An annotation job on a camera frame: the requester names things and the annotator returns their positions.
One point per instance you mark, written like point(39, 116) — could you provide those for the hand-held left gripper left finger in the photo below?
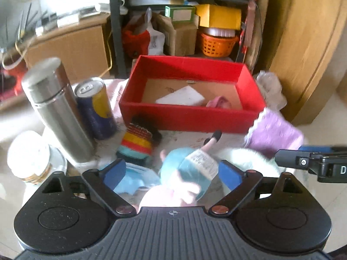
point(115, 172)

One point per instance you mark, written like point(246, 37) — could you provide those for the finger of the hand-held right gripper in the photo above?
point(287, 158)
point(317, 149)

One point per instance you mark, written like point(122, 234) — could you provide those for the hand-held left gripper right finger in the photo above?
point(230, 174)

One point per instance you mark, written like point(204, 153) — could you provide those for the blue face mask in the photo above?
point(135, 180)

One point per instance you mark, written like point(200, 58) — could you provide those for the pink purple fluffy towel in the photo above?
point(273, 135)

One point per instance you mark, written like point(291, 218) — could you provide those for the pig plush toy blue dress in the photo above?
point(187, 168)

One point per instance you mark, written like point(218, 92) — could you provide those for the red cardboard box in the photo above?
point(189, 119)

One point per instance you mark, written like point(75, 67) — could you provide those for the pink plush toy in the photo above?
point(219, 103)

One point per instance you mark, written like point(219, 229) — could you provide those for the white furry cloth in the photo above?
point(252, 159)

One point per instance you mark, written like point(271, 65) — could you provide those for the rainbow striped cloth item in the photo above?
point(135, 140)

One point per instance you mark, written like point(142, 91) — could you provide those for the blue yellow drink can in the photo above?
point(97, 108)

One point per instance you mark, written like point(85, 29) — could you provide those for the white fluffy cloth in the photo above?
point(271, 86)

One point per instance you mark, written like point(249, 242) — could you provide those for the floral tablecloth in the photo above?
point(115, 92)

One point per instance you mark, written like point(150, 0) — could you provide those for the stainless steel thermos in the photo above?
point(59, 108)

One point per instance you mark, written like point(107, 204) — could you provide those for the white jar gold band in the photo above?
point(29, 157)

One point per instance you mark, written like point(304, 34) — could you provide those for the white foam sheet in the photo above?
point(180, 96)

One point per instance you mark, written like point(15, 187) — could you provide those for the wooden cabinet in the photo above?
point(306, 46)

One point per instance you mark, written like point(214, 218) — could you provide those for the orange plastic basket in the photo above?
point(218, 46)

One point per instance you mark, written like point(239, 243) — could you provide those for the red white plastic bag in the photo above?
point(135, 40)

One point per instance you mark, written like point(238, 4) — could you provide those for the wooden desk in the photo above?
point(70, 46)

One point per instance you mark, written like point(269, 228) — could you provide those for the black shelf rack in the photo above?
point(118, 32)

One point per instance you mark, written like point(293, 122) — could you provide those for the red leaning panel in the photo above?
point(252, 19)

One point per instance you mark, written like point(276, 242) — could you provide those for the brown cardboard box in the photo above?
point(181, 38)

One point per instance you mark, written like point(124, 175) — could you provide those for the yellow box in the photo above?
point(219, 16)

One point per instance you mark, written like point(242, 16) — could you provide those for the green white box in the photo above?
point(180, 13)

